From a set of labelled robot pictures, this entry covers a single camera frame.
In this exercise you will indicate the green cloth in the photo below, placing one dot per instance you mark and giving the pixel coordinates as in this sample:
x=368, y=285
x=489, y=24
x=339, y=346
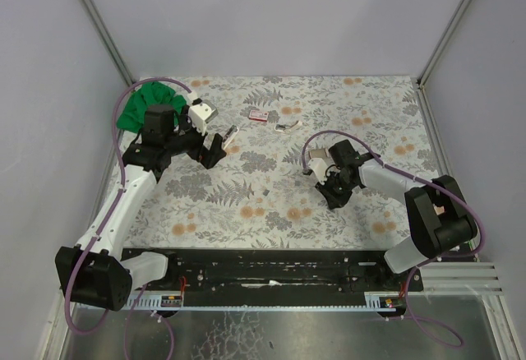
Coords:
x=132, y=118

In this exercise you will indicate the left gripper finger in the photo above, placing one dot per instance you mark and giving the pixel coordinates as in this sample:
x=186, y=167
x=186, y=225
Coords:
x=215, y=146
x=209, y=158

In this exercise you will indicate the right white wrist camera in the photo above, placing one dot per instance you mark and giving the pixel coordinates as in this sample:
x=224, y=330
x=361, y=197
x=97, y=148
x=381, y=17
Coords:
x=319, y=167

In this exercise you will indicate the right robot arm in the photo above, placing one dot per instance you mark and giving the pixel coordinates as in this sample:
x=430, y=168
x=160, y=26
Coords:
x=438, y=216

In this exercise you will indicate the floral table mat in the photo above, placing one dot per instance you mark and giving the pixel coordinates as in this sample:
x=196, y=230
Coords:
x=225, y=206

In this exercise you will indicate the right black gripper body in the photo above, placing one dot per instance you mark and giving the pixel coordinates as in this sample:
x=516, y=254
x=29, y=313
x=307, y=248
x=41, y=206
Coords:
x=336, y=185

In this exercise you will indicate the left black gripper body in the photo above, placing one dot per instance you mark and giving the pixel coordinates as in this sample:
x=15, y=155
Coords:
x=204, y=151

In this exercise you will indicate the small white stapler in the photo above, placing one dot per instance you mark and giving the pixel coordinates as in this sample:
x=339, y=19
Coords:
x=282, y=128

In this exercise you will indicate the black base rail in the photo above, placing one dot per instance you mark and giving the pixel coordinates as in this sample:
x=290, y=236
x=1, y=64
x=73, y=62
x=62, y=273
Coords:
x=275, y=278

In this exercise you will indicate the red staple box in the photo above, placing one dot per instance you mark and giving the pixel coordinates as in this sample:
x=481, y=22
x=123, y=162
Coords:
x=259, y=116

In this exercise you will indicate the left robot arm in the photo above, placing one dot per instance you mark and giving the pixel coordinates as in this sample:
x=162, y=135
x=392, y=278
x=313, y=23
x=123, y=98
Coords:
x=93, y=272

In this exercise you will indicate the staple strip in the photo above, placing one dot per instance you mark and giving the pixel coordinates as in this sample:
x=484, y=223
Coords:
x=319, y=154

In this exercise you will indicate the olive green stapler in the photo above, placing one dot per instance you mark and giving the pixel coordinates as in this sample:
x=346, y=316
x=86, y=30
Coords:
x=229, y=136

